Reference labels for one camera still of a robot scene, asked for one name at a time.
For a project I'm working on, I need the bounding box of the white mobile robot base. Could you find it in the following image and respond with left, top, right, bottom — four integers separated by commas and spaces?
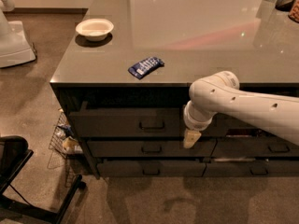
0, 0, 36, 68

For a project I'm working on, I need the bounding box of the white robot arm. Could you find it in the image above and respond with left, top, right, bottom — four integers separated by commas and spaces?
183, 71, 299, 148

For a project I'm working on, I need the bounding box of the dark grey counter cabinet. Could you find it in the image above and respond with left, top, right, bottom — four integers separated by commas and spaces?
50, 0, 299, 177

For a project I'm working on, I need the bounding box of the blue snack packet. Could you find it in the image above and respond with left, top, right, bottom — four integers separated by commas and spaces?
128, 57, 164, 79

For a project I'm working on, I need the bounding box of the white paper bowl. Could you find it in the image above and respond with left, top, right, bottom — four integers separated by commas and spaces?
76, 19, 114, 42

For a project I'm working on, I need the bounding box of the brown woven item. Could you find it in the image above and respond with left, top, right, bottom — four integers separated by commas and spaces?
288, 0, 299, 22

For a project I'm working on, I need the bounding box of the wire basket with items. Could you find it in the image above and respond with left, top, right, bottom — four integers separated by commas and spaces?
48, 110, 81, 188

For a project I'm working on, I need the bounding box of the grey drawer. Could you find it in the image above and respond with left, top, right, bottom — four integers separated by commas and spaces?
68, 100, 235, 138
204, 160, 299, 177
87, 139, 216, 158
97, 160, 206, 177
213, 137, 299, 158

